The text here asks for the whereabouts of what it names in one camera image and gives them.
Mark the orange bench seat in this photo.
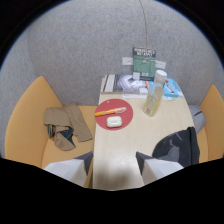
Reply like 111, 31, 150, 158
196, 84, 224, 164
4, 75, 98, 169

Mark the white earbuds case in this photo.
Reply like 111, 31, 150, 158
106, 116, 122, 128

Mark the yellow liquid bottle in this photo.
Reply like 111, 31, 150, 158
143, 85, 165, 118

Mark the red round mat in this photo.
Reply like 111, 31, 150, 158
94, 98, 134, 131

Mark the orange pen in wrapper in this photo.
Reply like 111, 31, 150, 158
94, 106, 128, 118

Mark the blue packet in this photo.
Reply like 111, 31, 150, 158
146, 77, 184, 99

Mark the clear jar white lid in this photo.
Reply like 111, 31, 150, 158
154, 69, 168, 86

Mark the green book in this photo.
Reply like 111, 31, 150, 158
132, 46, 157, 82

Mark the white wall socket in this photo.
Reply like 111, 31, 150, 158
121, 56, 135, 67
155, 59, 167, 69

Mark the thin hanging cable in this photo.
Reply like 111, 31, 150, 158
138, 0, 149, 49

